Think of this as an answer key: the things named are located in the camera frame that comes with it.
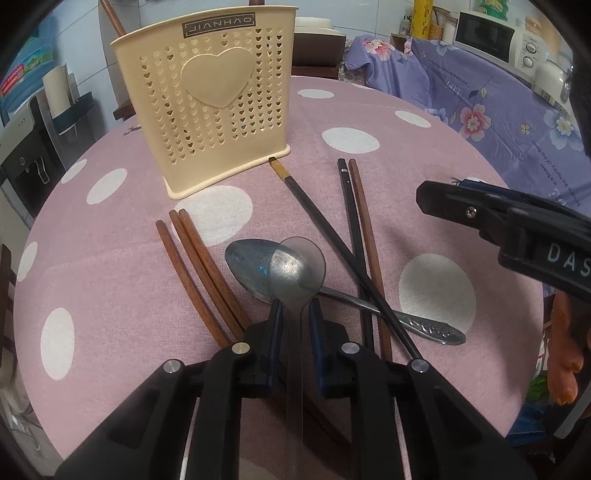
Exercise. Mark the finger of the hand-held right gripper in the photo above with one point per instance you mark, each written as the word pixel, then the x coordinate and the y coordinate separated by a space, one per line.
pixel 475 182
pixel 457 205

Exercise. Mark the white kettle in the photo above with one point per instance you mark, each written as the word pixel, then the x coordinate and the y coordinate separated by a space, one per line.
pixel 549 78

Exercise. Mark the wooden side table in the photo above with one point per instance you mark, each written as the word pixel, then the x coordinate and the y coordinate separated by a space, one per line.
pixel 124 110

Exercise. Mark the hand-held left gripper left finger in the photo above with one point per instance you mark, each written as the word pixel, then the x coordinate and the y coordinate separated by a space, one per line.
pixel 277 323

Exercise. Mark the transparent grey plastic spoon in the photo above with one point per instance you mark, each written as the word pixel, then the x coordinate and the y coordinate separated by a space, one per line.
pixel 315 263

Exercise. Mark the white microwave oven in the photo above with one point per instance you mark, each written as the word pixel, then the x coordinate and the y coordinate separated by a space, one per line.
pixel 485 34

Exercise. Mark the pink polka dot tablecloth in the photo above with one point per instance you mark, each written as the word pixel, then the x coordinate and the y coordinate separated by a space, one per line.
pixel 138 323

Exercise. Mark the green packet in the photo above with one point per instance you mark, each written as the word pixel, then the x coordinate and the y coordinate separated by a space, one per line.
pixel 494 7

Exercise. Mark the yellow cylindrical container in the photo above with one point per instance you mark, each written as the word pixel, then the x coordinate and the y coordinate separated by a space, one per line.
pixel 422 18

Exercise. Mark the black and white water dispenser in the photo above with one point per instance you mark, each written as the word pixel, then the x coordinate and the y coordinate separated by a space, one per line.
pixel 23 161

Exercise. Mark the glass jar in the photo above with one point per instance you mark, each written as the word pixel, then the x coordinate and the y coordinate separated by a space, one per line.
pixel 443 25

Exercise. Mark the beige perforated utensil holder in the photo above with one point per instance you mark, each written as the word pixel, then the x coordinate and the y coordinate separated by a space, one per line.
pixel 217 78

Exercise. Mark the purple floral cloth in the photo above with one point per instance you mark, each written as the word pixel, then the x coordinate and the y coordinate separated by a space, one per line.
pixel 485 92

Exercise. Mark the plain black chopstick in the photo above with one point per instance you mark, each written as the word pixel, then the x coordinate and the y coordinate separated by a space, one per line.
pixel 349 212

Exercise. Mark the dark teal wall holder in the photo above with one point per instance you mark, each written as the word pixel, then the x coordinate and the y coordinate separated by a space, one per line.
pixel 74 115

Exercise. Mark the metal spoon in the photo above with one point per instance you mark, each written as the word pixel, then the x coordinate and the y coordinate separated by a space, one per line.
pixel 244 263

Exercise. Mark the person's right hand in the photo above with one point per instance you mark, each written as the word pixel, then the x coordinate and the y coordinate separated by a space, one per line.
pixel 565 350

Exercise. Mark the blue water bottle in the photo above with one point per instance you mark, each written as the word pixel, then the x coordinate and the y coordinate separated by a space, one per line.
pixel 23 78

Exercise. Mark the dark brown wooden furniture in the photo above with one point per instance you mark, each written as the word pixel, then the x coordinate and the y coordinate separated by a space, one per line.
pixel 318 53

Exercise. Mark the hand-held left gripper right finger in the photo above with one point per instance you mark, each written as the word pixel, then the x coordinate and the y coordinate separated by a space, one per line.
pixel 316 325

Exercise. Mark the black chopstick with gold end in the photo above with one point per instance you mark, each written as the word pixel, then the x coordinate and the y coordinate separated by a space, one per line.
pixel 314 217

